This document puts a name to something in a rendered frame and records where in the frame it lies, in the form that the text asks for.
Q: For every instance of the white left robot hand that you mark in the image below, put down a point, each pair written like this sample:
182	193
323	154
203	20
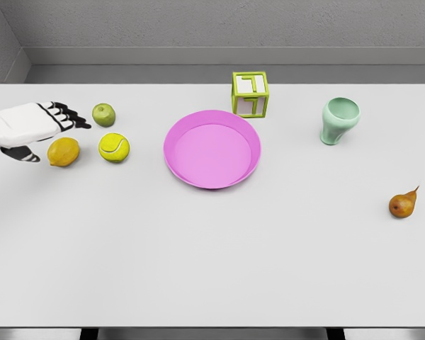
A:
25	124

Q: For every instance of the yellow lemon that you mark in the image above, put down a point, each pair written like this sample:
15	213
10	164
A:
63	151

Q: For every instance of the pink round plate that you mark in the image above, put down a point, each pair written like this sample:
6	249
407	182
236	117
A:
212	150

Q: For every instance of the green lime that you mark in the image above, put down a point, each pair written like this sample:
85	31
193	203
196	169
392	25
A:
103	114

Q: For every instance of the yellow tennis ball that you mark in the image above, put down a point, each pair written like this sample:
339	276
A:
114	147

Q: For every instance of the green and white letter cube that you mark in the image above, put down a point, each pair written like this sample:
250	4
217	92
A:
250	94

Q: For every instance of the mint green cup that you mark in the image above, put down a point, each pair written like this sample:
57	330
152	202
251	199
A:
338	120

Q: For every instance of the brown pear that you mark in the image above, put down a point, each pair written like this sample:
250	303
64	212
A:
402	205

